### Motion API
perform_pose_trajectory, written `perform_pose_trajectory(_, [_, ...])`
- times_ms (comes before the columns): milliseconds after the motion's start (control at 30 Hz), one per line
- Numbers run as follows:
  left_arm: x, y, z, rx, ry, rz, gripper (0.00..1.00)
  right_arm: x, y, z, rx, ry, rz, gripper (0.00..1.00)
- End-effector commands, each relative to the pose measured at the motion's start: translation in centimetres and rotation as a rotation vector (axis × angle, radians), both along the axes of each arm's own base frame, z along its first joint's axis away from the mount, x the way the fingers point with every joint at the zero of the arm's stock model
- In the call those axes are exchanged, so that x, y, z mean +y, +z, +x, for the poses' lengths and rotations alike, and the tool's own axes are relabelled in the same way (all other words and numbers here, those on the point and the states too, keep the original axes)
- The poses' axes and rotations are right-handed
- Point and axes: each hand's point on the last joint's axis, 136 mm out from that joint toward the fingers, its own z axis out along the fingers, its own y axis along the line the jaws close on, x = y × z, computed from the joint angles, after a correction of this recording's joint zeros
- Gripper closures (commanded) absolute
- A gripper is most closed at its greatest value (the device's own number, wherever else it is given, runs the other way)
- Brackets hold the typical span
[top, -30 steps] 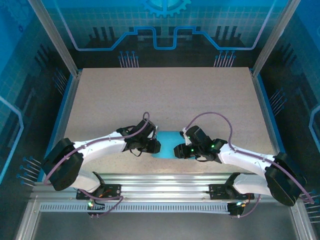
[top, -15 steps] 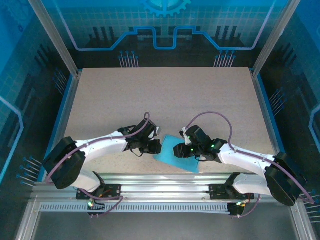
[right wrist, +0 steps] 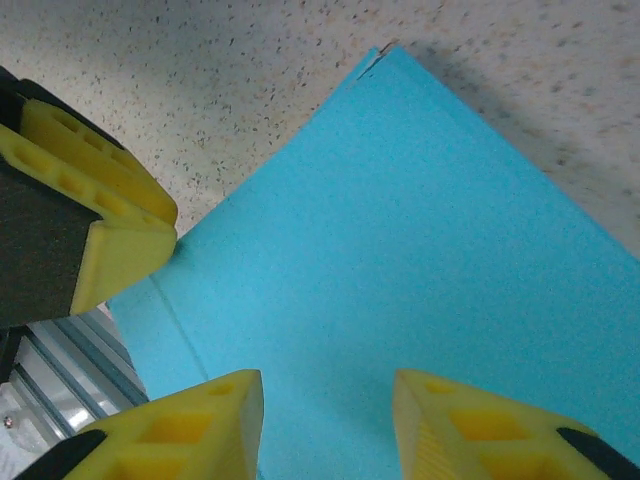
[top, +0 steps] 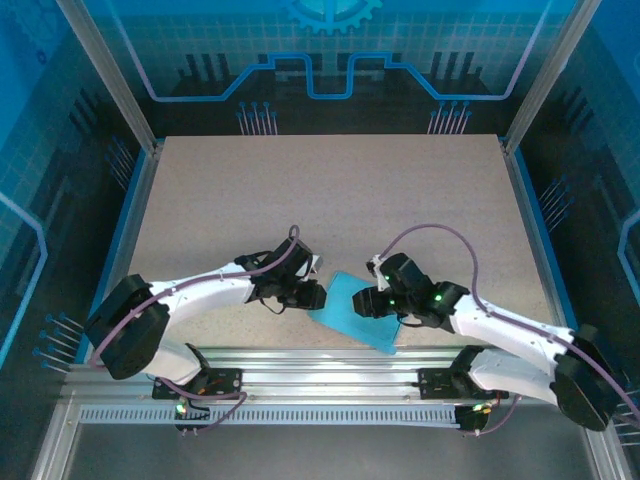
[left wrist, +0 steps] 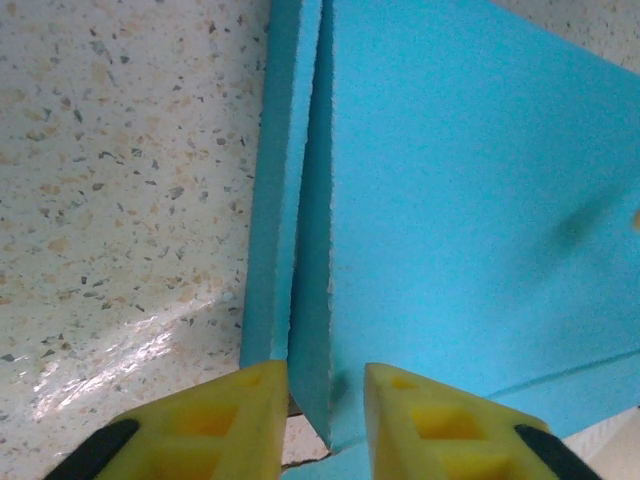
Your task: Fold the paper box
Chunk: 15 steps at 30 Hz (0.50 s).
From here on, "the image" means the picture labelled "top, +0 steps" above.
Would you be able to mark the white and blue paper box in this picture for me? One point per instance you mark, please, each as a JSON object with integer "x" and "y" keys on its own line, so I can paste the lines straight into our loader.
{"x": 345, "y": 310}

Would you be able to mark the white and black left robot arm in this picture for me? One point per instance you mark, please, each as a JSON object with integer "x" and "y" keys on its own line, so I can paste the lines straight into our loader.
{"x": 210, "y": 295}

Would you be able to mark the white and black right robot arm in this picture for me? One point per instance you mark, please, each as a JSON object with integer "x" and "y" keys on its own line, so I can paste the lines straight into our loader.
{"x": 500, "y": 325}

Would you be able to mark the small black electronics module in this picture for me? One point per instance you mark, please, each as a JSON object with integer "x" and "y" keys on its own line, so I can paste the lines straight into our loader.
{"x": 467, "y": 420}
{"x": 195, "y": 410}

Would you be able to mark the blue table edge strip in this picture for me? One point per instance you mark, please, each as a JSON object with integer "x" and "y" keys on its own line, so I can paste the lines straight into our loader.
{"x": 123, "y": 225}
{"x": 542, "y": 225}

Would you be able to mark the aluminium mounting rail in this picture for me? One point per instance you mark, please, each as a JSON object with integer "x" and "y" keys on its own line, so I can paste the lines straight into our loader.
{"x": 325, "y": 375}

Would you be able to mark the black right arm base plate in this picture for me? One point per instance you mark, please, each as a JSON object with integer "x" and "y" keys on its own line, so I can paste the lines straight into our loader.
{"x": 435, "y": 382}

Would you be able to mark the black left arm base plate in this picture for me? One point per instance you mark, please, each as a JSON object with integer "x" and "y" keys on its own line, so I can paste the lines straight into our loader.
{"x": 227, "y": 377}

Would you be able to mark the aluminium side rail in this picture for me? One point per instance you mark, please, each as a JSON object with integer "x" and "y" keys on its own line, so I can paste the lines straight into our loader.
{"x": 531, "y": 225}
{"x": 135, "y": 225}

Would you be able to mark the aluminium bottom frame bar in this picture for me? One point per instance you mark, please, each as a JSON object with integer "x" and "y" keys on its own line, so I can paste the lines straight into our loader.
{"x": 607, "y": 455}
{"x": 56, "y": 440}

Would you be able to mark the aluminium frame post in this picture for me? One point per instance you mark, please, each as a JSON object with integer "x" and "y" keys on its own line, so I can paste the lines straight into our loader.
{"x": 113, "y": 75}
{"x": 548, "y": 75}

